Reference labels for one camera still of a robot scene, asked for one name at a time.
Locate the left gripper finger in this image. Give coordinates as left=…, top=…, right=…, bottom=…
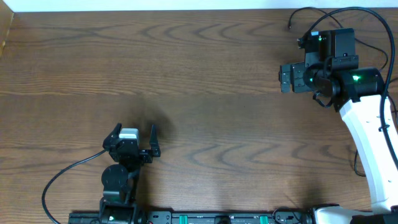
left=103, top=123, right=122, bottom=149
left=149, top=125, right=161, bottom=157

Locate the black usb cable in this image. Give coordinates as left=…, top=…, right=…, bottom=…
left=287, top=6, right=398, bottom=178

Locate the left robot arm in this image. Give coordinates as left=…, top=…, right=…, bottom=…
left=98, top=123, right=161, bottom=224

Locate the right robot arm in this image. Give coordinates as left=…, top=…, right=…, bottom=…
left=279, top=29, right=397, bottom=223

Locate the cardboard side panel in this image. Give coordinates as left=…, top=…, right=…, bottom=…
left=0, top=0, right=14, bottom=55

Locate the left camera black cable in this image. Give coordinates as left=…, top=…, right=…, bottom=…
left=41, top=149, right=108, bottom=224

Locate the camera black cable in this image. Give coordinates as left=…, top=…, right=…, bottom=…
left=41, top=149, right=108, bottom=224
left=300, top=6, right=398, bottom=170

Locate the right camera black cable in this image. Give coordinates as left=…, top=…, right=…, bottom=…
left=300, top=6, right=398, bottom=170

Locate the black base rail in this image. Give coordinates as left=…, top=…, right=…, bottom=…
left=68, top=203, right=374, bottom=224

